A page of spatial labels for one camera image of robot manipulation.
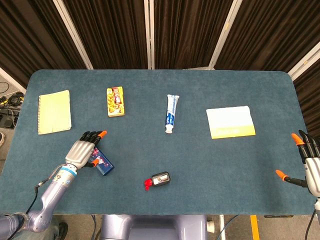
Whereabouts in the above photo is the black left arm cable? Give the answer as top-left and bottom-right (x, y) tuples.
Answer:
(24, 167), (63, 218)

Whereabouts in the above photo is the yellow floor tape strip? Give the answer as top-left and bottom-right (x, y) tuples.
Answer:
(250, 214), (260, 240)

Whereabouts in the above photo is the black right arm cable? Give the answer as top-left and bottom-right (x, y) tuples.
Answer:
(303, 209), (317, 240)

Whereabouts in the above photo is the blue grey box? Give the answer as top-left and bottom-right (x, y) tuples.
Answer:
(88, 147), (115, 177)

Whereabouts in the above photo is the purple robot torso base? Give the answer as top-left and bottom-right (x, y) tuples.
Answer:
(99, 214), (208, 240)

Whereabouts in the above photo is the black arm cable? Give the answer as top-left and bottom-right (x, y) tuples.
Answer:
(24, 167), (63, 218)
(303, 209), (317, 240)

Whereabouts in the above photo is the blue floor cable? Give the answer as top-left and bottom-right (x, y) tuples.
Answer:
(219, 214), (241, 240)
(90, 214), (98, 240)

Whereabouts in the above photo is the white yellow folded cloth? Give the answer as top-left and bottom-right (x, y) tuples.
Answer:
(205, 105), (257, 140)

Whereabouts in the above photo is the yellow red snack box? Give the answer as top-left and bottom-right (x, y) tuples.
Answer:
(106, 86), (126, 118)

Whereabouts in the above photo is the teal table mat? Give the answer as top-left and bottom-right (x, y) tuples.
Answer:
(0, 69), (316, 216)

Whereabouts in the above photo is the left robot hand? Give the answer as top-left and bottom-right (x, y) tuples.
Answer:
(64, 130), (108, 171)

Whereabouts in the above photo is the black foot pedal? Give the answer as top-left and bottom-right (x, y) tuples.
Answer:
(0, 109), (20, 129)

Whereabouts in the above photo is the white frame post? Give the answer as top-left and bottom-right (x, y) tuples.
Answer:
(52, 0), (94, 70)
(144, 0), (156, 70)
(287, 41), (320, 81)
(208, 0), (243, 70)

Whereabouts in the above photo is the white blue toothpaste tube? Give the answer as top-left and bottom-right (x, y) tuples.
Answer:
(164, 94), (181, 135)

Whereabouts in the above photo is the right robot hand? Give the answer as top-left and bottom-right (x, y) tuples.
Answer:
(275, 129), (320, 196)

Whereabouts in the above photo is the black floor cable bundle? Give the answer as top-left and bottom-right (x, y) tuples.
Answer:
(0, 91), (25, 108)

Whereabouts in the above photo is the dark brown curtain panel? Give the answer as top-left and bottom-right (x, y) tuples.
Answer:
(214, 0), (320, 75)
(153, 0), (235, 70)
(62, 0), (149, 70)
(293, 58), (320, 137)
(0, 0), (87, 88)

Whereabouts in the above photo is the black bottle red cap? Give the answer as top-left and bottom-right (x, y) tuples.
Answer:
(143, 171), (171, 192)

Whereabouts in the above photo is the black shoe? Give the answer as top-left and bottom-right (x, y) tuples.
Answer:
(57, 222), (69, 240)

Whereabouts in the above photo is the pale yellow spiral notebook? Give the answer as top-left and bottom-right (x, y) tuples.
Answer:
(37, 89), (73, 136)

